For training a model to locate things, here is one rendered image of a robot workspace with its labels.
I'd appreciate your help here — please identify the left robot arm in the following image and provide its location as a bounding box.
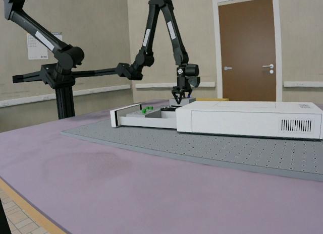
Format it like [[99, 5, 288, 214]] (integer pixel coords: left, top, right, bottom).
[[124, 0, 200, 88]]

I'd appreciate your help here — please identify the white cooling block with round holes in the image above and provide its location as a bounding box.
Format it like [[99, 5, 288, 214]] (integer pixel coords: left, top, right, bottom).
[[126, 109, 162, 118]]

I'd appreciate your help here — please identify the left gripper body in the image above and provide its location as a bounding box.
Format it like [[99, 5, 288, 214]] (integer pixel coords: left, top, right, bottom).
[[172, 76, 192, 91]]

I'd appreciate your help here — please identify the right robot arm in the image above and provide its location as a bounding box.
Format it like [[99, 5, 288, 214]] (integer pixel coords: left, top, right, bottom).
[[3, 0, 84, 86]]

